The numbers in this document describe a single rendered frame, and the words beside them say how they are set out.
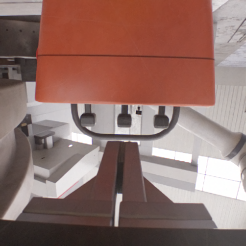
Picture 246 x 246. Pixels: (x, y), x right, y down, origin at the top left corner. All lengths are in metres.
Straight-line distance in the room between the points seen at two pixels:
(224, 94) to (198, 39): 13.27
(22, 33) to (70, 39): 1.15
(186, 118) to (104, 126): 2.93
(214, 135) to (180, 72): 0.58
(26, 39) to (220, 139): 1.21
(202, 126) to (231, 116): 13.00
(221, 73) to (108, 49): 13.20
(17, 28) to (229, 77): 12.81
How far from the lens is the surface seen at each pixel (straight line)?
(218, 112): 13.60
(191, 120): 0.74
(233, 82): 13.44
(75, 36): 0.19
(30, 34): 1.33
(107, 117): 3.50
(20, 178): 1.49
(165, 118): 0.26
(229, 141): 0.75
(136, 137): 0.32
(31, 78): 1.43
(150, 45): 0.18
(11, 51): 1.34
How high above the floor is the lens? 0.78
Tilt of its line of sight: 15 degrees up
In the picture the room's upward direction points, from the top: 179 degrees counter-clockwise
